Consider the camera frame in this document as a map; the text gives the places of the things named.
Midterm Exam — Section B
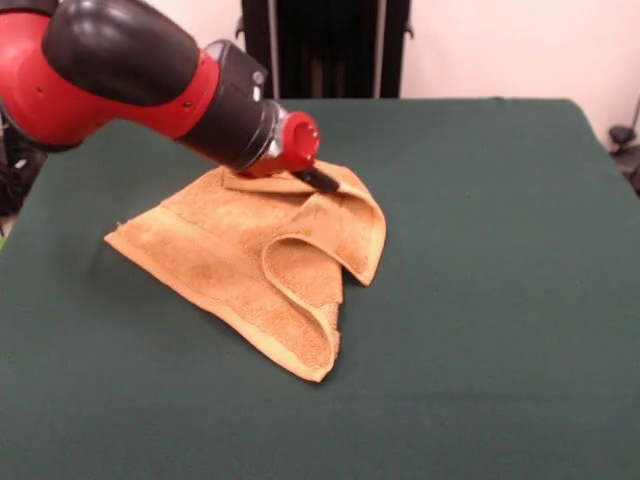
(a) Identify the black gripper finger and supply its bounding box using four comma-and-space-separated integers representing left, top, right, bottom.
292, 167, 342, 194

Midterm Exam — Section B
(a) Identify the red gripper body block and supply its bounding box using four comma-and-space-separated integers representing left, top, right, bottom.
234, 111, 322, 181

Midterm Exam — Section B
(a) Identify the tan terry towel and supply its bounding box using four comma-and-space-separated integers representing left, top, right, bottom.
103, 158, 389, 384

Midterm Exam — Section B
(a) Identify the dark green table cloth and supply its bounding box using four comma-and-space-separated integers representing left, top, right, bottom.
0, 98, 640, 480

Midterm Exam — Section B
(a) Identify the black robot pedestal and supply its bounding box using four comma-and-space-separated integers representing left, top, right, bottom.
234, 0, 416, 100

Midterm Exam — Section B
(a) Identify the black and white cable heap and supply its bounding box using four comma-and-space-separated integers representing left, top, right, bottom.
0, 124, 49, 217

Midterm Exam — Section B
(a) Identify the grey pedestal leg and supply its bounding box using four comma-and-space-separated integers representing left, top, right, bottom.
608, 124, 640, 194

